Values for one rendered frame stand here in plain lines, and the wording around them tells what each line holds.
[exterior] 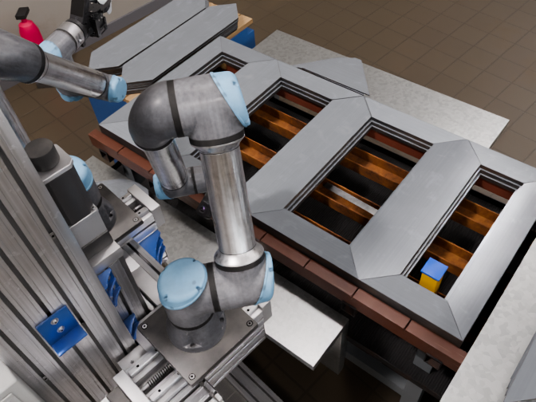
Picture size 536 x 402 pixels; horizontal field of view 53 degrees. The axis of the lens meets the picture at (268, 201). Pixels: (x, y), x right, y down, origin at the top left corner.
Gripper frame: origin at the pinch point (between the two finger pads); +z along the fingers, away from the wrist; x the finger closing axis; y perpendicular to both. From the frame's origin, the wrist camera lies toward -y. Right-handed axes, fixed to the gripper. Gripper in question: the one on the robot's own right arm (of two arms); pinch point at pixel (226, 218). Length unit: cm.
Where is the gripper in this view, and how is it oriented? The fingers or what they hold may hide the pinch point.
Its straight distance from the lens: 175.0
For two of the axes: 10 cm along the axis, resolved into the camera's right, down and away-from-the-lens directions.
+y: 6.2, -6.3, 4.8
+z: 0.6, 6.4, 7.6
